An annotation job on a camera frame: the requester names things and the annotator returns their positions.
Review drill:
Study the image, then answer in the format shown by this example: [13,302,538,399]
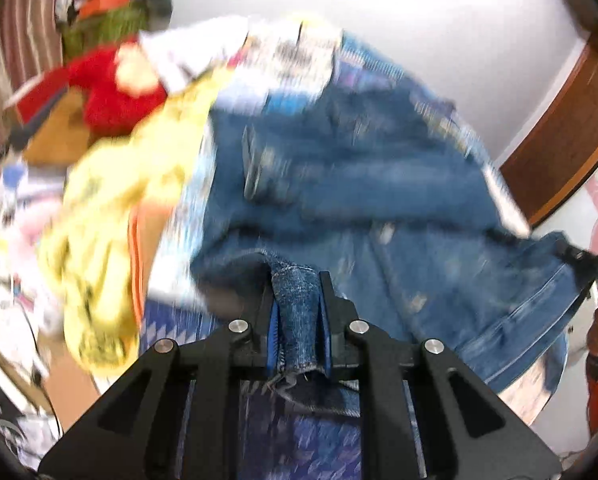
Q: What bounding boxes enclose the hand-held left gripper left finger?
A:
[38,272,280,480]

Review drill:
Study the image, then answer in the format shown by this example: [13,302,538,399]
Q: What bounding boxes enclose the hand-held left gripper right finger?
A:
[319,270,562,480]

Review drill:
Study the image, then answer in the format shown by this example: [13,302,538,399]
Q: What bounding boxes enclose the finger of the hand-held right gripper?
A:
[554,237,598,287]

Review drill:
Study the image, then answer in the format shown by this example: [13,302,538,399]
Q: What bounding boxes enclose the blue denim jacket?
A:
[189,80,596,411]

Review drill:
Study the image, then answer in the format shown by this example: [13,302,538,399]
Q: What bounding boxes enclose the white wardrobe door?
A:
[529,160,598,456]

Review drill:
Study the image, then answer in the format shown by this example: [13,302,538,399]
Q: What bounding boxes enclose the orange striped cloth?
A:
[128,210,152,323]

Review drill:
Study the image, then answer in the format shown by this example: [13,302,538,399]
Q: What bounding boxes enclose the yellow cloth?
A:
[36,67,236,377]

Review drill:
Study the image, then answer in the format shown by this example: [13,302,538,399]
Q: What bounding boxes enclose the patchwork blanket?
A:
[139,15,570,480]

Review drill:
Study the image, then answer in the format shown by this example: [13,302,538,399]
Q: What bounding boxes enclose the red garment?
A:
[66,42,171,137]

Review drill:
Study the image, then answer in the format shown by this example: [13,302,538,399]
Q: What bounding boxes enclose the brown box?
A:
[22,90,111,167]

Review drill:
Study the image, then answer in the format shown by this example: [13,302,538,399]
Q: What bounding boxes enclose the pile of printed papers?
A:
[0,160,80,463]

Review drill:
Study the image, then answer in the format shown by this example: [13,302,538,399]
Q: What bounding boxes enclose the white shirt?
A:
[139,15,253,92]

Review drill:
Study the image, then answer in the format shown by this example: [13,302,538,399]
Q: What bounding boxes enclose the striped pink curtain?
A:
[0,0,68,171]

